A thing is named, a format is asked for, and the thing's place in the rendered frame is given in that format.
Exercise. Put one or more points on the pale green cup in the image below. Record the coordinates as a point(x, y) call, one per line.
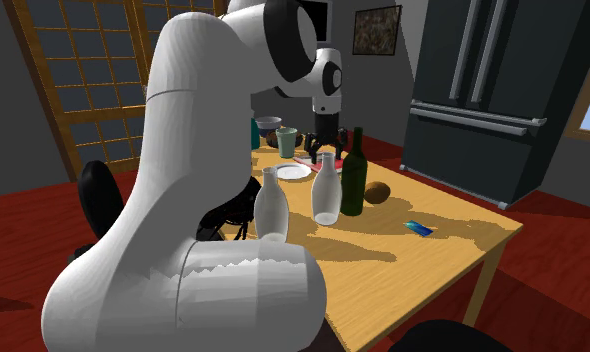
point(286, 142)

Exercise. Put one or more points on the black rounded chair back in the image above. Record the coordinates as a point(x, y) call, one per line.
point(451, 339)

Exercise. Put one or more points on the wooden lattice sliding door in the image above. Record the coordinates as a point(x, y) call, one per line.
point(88, 114)

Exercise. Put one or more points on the teal container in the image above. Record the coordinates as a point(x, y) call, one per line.
point(255, 134)

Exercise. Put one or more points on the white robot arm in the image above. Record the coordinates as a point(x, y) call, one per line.
point(192, 146)

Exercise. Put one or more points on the translucent white bottle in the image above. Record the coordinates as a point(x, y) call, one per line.
point(271, 209)
point(326, 195)

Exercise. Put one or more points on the blue flat card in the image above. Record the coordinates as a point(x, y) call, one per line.
point(418, 227)

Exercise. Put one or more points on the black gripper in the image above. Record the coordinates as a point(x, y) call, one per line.
point(327, 128)

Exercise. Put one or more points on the dark framed wall picture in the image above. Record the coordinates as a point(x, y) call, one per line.
point(377, 30)

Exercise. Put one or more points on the dark grey refrigerator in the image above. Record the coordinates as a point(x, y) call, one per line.
point(509, 88)

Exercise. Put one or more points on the red book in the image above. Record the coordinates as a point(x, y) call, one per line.
point(306, 161)

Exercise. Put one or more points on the black office chair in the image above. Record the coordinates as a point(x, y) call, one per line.
point(100, 200)

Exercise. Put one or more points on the light wooden table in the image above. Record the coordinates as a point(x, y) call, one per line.
point(373, 273)

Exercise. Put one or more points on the dark green wine bottle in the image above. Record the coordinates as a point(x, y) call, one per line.
point(353, 180)

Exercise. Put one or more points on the white framed wall picture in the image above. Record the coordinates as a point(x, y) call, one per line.
point(323, 19)

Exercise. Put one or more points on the grey blue bowl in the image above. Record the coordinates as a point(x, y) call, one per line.
point(268, 124)

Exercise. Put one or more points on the dark brown bowl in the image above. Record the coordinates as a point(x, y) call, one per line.
point(271, 140)

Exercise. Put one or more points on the brown kiwi fruit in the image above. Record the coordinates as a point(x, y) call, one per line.
point(377, 192)

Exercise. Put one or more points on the white plate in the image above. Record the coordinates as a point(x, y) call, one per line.
point(292, 171)

